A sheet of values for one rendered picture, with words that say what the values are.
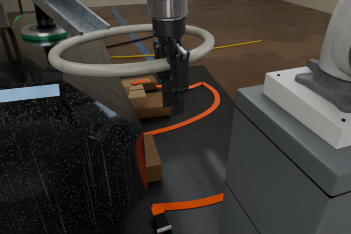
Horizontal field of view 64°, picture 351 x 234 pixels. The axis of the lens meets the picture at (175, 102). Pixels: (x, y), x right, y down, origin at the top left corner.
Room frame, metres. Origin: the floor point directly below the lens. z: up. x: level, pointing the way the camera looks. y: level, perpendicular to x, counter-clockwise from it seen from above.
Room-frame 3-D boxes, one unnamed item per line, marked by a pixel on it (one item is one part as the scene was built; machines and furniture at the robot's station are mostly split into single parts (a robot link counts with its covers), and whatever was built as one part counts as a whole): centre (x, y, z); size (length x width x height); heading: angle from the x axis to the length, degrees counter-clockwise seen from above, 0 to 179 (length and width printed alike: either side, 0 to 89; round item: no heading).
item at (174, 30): (0.63, 0.01, 1.00); 0.08 x 0.07 x 0.09; 31
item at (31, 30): (1.28, 0.59, 0.85); 0.21 x 0.21 x 0.01
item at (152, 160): (1.28, 0.17, 0.07); 0.30 x 0.12 x 0.12; 15
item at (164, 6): (0.64, 0.02, 1.08); 0.09 x 0.09 x 0.06
